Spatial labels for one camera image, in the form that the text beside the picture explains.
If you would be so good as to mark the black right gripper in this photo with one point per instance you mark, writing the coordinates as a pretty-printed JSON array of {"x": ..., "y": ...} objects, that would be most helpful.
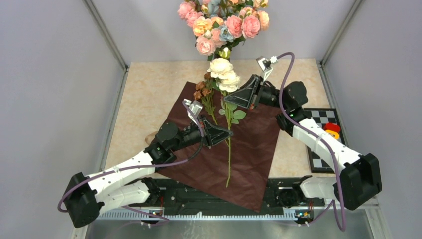
[{"x": 249, "y": 95}]

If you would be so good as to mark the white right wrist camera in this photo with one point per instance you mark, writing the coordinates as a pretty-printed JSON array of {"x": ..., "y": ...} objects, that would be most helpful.
[{"x": 266, "y": 65}]

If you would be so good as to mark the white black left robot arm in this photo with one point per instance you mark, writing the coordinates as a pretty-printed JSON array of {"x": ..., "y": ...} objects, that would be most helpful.
[{"x": 87, "y": 197}]

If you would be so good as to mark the brown small rose stem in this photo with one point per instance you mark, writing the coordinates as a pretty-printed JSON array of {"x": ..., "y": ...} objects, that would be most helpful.
[{"x": 204, "y": 92}]

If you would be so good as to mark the white rose stem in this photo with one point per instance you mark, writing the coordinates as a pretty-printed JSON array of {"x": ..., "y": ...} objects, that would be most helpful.
[{"x": 225, "y": 80}]

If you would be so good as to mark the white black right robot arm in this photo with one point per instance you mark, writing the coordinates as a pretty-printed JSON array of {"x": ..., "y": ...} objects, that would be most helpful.
[{"x": 358, "y": 176}]

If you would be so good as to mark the colourful artificial flower bunch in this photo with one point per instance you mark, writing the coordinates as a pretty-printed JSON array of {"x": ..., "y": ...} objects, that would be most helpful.
[{"x": 220, "y": 25}]

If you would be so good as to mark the red yellow toy block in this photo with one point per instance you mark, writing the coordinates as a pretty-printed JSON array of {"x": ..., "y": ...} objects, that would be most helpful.
[{"x": 333, "y": 130}]

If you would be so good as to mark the white toothed cable duct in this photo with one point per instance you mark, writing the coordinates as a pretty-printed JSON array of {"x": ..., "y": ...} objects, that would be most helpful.
[{"x": 155, "y": 214}]

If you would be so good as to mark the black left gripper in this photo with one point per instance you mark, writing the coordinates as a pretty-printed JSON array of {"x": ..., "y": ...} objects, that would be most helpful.
[{"x": 213, "y": 135}]

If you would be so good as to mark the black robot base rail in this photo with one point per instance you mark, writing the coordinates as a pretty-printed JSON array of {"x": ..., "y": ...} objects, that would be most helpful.
[{"x": 177, "y": 199}]

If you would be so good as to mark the beige satin ribbon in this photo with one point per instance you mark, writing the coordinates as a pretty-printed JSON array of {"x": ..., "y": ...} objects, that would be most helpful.
[{"x": 149, "y": 138}]

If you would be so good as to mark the red paper bouquet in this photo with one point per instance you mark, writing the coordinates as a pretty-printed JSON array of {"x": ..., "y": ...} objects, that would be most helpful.
[{"x": 238, "y": 174}]

